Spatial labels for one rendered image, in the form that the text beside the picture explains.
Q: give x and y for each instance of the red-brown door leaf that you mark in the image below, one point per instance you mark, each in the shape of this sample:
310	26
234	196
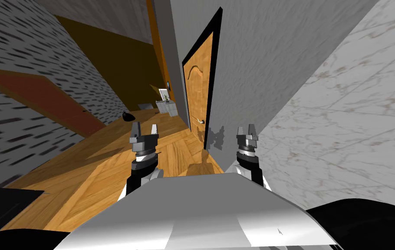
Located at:
41	99

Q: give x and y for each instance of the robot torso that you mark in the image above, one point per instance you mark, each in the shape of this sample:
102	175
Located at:
197	215

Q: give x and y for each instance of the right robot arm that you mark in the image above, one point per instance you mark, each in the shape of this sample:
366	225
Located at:
253	166

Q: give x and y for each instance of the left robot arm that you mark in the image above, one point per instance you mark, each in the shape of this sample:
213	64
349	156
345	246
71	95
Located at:
142	170

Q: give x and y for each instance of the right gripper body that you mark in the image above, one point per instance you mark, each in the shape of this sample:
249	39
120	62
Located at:
247	142

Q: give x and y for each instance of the white cabinet with plant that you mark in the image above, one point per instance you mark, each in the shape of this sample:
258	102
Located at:
167	103

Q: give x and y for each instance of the wooden door leaf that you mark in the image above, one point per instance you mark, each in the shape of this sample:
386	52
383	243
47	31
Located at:
198	88

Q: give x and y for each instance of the black bag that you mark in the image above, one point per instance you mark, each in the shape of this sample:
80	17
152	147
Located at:
128	117

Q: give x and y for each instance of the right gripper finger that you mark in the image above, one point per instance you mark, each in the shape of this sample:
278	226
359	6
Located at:
240	131
253	130

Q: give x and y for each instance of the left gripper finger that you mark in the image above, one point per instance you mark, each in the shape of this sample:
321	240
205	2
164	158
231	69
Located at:
154	129
135	130

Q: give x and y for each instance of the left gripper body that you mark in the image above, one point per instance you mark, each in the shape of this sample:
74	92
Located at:
144	143

